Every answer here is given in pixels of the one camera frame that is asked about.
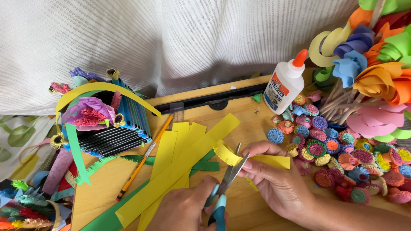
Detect person's left hand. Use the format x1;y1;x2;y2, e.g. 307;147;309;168
146;175;230;231

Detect person's right hand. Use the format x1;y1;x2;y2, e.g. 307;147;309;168
238;140;317;222

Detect teal handled scissors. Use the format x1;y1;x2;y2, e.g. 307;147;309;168
204;143;251;231

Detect yellow fringed paper strip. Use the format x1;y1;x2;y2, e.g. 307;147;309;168
213;139;291;170

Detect small yellow fringed scrap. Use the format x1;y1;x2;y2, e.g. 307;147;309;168
244;176;259;193

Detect long yellow paper strip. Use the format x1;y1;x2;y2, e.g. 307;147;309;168
115;113;241;228

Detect yellow pencil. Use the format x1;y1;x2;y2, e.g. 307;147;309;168
116;115;174;202

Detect pile of small quilled flowers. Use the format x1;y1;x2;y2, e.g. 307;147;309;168
267;91;411;206

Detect plain green paper strip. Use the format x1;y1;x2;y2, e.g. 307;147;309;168
80;149;217;231

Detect wooden work board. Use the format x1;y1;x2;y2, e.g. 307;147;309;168
71;67;411;231

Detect green fringed paper strip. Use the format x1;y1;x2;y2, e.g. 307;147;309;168
74;155;221;186

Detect clear plastic ruler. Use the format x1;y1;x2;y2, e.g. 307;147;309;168
169;102;185;123

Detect bundle of wooden sticks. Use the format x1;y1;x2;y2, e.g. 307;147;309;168
319;80;365;126

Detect decorated woven paper basket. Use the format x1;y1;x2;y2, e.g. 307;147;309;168
48;67;163;187

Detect white glue bottle orange cap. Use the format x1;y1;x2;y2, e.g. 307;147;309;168
263;49;309;115

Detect black clamp bar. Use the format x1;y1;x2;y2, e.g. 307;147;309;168
153;82;269;115

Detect heap of coloured paper scraps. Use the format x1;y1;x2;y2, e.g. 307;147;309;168
19;141;78;206

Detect container of fringed paper stems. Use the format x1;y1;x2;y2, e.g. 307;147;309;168
0;179;65;231

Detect bouquet of large paper flowers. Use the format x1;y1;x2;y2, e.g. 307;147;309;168
308;0;411;144

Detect white ribbed blanket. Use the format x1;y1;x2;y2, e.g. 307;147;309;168
0;0;360;117

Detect leaf print cloth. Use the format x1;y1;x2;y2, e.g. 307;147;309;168
0;114;62;181

